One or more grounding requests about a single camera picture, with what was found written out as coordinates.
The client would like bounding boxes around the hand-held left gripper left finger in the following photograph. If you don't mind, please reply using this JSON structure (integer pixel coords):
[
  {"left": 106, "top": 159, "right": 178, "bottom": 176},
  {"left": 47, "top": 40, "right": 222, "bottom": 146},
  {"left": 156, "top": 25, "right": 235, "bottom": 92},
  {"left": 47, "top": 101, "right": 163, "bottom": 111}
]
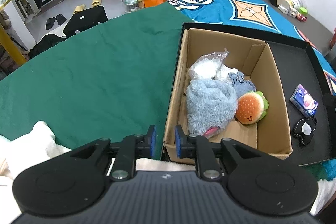
[{"left": 70, "top": 124, "right": 157, "bottom": 182}]

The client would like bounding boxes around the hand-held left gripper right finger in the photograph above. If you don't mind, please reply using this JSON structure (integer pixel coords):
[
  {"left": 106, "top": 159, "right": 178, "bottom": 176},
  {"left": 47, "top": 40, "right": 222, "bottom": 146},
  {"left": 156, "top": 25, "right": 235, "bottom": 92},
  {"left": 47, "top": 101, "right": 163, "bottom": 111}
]
[{"left": 175, "top": 126, "right": 263, "bottom": 180}]

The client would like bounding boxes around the burger plush toy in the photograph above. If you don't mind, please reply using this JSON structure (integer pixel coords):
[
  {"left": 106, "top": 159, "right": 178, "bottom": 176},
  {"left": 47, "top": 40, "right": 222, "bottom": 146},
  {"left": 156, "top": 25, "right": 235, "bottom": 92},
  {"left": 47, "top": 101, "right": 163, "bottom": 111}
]
[{"left": 235, "top": 91, "right": 269, "bottom": 125}]

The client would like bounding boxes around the clear plastic bag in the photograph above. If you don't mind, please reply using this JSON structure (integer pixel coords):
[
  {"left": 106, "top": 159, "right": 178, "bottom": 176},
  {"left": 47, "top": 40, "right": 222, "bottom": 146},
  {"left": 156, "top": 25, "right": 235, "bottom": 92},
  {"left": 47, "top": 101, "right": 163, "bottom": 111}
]
[
  {"left": 188, "top": 48, "right": 238, "bottom": 81},
  {"left": 124, "top": 0, "right": 144, "bottom": 13}
]

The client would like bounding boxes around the grey fluffy sock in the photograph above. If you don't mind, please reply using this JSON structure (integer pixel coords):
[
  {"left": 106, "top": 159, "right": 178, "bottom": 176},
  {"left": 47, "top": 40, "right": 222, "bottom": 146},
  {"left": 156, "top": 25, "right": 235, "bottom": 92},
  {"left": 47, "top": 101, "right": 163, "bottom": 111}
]
[{"left": 228, "top": 72, "right": 256, "bottom": 98}]

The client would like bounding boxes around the cardboard box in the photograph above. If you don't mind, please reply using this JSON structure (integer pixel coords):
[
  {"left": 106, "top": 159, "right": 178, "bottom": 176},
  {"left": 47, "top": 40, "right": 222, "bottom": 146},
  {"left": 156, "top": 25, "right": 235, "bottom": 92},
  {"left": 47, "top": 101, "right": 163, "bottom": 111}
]
[{"left": 163, "top": 28, "right": 293, "bottom": 165}]

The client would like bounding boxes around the black tray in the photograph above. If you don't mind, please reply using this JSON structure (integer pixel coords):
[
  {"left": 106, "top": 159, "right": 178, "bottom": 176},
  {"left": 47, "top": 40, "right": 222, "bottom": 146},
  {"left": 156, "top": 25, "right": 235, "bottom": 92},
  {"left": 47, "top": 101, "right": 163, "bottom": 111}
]
[{"left": 161, "top": 22, "right": 336, "bottom": 167}]

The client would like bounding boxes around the light blue plush toy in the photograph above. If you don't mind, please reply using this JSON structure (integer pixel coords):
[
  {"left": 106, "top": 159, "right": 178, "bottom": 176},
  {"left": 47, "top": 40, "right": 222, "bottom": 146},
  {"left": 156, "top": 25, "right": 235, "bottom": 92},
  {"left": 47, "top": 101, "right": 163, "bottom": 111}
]
[{"left": 186, "top": 79, "right": 238, "bottom": 138}]

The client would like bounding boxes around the green blanket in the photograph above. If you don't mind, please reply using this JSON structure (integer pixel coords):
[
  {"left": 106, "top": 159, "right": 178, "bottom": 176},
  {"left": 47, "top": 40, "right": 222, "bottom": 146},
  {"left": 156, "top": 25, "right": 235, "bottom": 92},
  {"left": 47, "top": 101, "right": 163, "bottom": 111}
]
[{"left": 0, "top": 2, "right": 196, "bottom": 157}]

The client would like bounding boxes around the person's white fleece clothing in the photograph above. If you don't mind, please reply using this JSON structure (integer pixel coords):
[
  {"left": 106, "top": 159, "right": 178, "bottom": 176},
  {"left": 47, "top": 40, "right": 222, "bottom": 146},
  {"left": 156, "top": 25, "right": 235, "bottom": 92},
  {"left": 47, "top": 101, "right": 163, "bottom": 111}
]
[{"left": 0, "top": 121, "right": 336, "bottom": 224}]

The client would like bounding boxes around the black white-trimmed fabric item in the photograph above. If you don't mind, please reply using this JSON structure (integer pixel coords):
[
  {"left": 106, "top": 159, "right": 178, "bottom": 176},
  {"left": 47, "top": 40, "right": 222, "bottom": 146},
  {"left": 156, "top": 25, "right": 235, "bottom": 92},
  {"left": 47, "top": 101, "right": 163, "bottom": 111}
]
[{"left": 292, "top": 116, "right": 318, "bottom": 148}]

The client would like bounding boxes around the purple tissue pack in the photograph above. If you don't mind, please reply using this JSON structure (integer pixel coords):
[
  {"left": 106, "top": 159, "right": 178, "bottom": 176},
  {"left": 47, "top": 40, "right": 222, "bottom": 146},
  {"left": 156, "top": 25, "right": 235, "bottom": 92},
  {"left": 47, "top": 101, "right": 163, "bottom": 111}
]
[{"left": 289, "top": 84, "right": 319, "bottom": 117}]

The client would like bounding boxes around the black stool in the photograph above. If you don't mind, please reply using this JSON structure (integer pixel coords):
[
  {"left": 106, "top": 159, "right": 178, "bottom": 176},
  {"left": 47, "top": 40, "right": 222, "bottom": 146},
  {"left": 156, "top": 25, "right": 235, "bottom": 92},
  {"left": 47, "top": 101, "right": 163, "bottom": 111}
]
[{"left": 64, "top": 6, "right": 109, "bottom": 38}]

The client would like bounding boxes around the dark clothing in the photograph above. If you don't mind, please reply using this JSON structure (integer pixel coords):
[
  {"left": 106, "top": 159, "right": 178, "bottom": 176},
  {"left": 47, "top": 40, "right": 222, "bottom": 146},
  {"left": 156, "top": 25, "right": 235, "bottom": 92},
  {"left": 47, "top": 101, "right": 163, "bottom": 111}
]
[{"left": 29, "top": 34, "right": 67, "bottom": 59}]

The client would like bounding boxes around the teal patterned blanket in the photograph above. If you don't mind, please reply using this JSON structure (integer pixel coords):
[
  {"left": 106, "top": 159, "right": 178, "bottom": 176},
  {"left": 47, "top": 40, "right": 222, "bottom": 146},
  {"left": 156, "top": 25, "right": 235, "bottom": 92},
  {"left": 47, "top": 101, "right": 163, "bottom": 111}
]
[{"left": 167, "top": 0, "right": 336, "bottom": 180}]

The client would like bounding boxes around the yellow table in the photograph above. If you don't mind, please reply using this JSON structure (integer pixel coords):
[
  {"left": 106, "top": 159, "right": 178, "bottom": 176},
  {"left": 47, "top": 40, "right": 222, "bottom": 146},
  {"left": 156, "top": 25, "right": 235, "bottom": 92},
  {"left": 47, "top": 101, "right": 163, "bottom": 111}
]
[{"left": 0, "top": 0, "right": 27, "bottom": 65}]

